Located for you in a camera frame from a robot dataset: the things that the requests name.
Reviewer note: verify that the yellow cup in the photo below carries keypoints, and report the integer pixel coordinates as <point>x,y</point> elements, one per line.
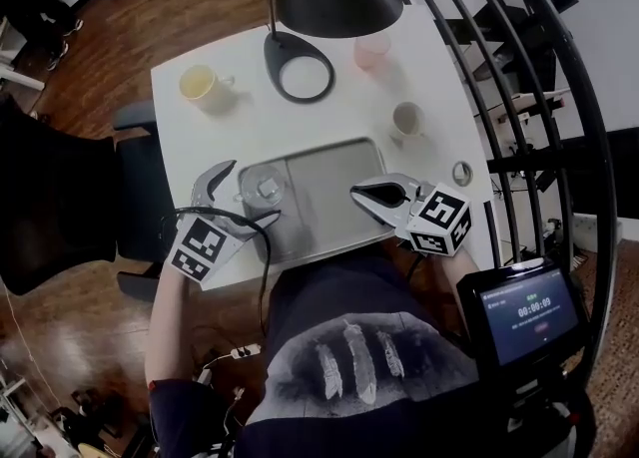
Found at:
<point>199,87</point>

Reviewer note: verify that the beige cup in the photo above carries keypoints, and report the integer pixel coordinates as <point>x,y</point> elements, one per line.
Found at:
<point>408,121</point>

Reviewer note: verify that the person's dark printed shirt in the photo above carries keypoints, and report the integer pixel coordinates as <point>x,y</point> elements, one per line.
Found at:
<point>359,361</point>

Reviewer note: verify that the grey metal tray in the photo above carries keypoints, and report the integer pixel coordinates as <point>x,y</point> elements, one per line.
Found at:
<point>324,206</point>

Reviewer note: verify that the person's right forearm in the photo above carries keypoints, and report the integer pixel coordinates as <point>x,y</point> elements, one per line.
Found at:
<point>456,269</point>

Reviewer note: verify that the person's left forearm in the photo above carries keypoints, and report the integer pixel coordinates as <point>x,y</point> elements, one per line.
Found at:
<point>165,326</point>

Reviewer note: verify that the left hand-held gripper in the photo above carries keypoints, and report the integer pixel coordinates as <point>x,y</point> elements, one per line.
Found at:
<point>197,249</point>

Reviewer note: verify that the black screen device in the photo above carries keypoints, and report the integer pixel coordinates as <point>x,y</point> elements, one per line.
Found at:
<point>524,316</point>

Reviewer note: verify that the pink translucent cup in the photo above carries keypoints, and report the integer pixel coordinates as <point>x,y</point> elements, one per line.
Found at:
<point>372,51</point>

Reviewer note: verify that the clear glass cup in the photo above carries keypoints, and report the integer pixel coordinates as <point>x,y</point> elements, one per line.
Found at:
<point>262,189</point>

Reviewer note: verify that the white power strip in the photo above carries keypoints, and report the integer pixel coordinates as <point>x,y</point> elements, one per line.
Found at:
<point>244,351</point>

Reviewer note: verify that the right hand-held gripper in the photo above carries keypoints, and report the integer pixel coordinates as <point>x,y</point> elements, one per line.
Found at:
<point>439,221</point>

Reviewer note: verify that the black office chair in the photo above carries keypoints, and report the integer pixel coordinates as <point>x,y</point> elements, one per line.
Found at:
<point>65,196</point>

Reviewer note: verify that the black curved metal railing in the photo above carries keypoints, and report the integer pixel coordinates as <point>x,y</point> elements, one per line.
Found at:
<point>549,122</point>

